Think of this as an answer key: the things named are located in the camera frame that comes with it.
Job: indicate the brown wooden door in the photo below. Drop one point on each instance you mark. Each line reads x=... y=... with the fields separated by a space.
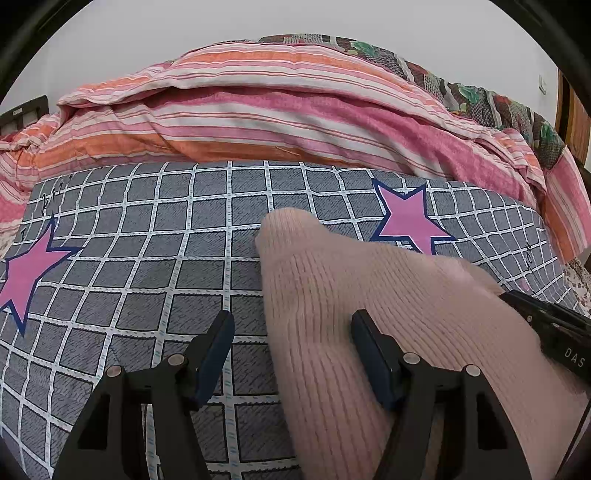
x=575 y=120

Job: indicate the dark wooden headboard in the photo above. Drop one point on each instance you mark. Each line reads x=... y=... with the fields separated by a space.
x=23 y=115

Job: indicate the pink orange striped quilt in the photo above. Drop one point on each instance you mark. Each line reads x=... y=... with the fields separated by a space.
x=277 y=120

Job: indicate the white wall socket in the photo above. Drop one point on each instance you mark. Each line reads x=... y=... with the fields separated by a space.
x=542 y=84

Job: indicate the pink ribbed knit sweater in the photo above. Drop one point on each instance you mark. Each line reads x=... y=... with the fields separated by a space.
x=346 y=300

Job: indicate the cream floral bed sheet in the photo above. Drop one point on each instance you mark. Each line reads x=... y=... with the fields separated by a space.
x=579 y=281

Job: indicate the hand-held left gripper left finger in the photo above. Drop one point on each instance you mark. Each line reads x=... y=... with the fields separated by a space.
x=211 y=360

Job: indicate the patchwork floral blanket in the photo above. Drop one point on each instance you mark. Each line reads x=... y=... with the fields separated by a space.
x=485 y=106

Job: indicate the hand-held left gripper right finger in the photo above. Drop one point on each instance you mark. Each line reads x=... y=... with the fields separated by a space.
x=374 y=360

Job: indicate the grey checked star bed sheet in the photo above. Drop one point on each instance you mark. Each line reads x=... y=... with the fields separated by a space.
x=138 y=277

